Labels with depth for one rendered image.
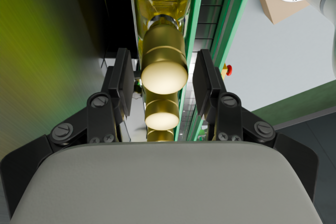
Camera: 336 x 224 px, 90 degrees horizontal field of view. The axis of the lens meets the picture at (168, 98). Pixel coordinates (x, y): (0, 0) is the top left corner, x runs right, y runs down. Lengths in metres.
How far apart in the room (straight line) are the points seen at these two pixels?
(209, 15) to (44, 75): 0.33
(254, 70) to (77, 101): 0.90
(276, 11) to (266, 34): 0.17
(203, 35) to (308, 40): 0.67
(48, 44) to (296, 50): 0.99
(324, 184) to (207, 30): 2.98
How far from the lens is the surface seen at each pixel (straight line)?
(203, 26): 0.42
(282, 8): 0.75
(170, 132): 0.21
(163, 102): 0.16
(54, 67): 0.23
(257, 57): 0.96
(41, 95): 0.21
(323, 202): 3.21
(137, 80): 0.39
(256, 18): 0.83
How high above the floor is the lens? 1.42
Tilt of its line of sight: 39 degrees down
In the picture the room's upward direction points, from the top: 178 degrees clockwise
